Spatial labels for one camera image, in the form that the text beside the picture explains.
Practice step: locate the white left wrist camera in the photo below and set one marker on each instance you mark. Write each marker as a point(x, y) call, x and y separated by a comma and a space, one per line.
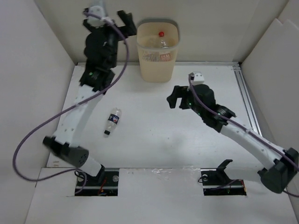
point(96, 12)

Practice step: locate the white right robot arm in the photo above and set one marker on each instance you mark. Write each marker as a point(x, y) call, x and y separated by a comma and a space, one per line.
point(279, 165)

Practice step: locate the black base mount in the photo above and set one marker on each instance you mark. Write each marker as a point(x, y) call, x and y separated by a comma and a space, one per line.
point(216, 182)
point(90, 187)

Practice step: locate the small black cap cola bottle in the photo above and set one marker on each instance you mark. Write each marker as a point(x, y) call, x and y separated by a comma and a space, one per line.
point(112, 121)

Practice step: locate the red label water bottle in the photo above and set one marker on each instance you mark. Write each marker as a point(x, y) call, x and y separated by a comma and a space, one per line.
point(160, 41)

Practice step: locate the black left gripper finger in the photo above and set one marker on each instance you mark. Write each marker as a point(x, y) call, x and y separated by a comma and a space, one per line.
point(89, 27)
point(129, 28)

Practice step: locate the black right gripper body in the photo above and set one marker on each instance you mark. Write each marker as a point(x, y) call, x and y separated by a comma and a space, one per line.
point(187, 101)

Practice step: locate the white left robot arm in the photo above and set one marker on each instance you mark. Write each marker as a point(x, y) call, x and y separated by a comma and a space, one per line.
point(101, 47)

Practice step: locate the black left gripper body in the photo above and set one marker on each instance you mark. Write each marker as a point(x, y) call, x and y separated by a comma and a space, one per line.
point(109, 33)

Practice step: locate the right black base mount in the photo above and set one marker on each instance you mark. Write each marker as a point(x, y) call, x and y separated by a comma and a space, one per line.
point(216, 182)

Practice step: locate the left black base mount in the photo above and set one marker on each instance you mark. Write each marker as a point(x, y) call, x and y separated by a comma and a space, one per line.
point(90, 187)

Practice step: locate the beige plastic waste bin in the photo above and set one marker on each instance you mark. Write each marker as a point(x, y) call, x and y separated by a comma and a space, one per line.
point(156, 72)

